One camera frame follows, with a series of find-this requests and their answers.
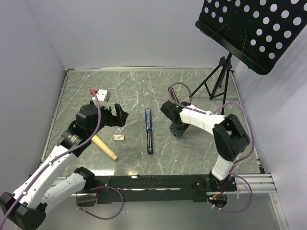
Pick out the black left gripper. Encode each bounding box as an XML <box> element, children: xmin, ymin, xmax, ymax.
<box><xmin>88</xmin><ymin>103</ymin><xmax>128</xmax><ymax>137</ymax></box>

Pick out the grey staple strip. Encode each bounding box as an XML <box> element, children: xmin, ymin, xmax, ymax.
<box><xmin>183</xmin><ymin>139</ymin><xmax>194</xmax><ymax>146</ymax></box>

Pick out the small staple box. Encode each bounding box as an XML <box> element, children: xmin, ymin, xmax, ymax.
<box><xmin>113</xmin><ymin>135</ymin><xmax>125</xmax><ymax>141</ymax></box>

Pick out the blue stapler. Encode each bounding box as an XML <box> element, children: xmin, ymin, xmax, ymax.
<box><xmin>144</xmin><ymin>107</ymin><xmax>153</xmax><ymax>155</ymax></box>

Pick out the black stapler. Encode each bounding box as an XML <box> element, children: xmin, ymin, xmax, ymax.
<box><xmin>168</xmin><ymin>87</ymin><xmax>179</xmax><ymax>104</ymax></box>

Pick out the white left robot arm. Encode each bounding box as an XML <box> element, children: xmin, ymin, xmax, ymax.
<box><xmin>0</xmin><ymin>102</ymin><xmax>129</xmax><ymax>230</ymax></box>

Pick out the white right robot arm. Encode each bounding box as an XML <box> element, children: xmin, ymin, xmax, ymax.
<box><xmin>160</xmin><ymin>101</ymin><xmax>250</xmax><ymax>191</ymax></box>

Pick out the black music stand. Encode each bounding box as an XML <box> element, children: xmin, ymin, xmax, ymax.
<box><xmin>191</xmin><ymin>0</ymin><xmax>307</xmax><ymax>117</ymax></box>

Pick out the cream recorder flute piece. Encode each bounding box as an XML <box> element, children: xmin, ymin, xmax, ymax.
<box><xmin>92</xmin><ymin>135</ymin><xmax>118</xmax><ymax>161</ymax></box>

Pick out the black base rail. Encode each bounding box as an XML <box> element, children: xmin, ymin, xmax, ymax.
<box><xmin>77</xmin><ymin>174</ymin><xmax>237</xmax><ymax>204</ymax></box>

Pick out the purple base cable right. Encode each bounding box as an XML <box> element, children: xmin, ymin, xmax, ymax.
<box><xmin>207</xmin><ymin>174</ymin><xmax>254</xmax><ymax>213</ymax></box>

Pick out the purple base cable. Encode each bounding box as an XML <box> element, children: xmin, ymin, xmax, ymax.
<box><xmin>75</xmin><ymin>185</ymin><xmax>124</xmax><ymax>219</ymax></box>
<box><xmin>207</xmin><ymin>174</ymin><xmax>254</xmax><ymax>213</ymax></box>

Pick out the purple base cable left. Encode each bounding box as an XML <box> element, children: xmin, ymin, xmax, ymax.
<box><xmin>75</xmin><ymin>185</ymin><xmax>124</xmax><ymax>219</ymax></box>

